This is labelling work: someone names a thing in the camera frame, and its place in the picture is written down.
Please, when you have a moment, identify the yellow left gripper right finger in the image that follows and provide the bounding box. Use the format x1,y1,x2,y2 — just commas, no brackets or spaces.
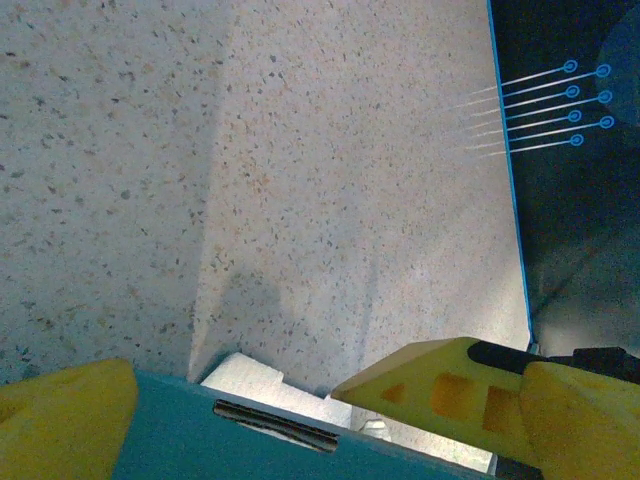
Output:
519,360,640,480

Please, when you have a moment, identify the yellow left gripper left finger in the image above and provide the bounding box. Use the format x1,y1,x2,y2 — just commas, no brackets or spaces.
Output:
0,358,139,480

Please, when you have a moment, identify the teal paper box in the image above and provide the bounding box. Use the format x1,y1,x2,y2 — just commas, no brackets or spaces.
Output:
112,352,494,480

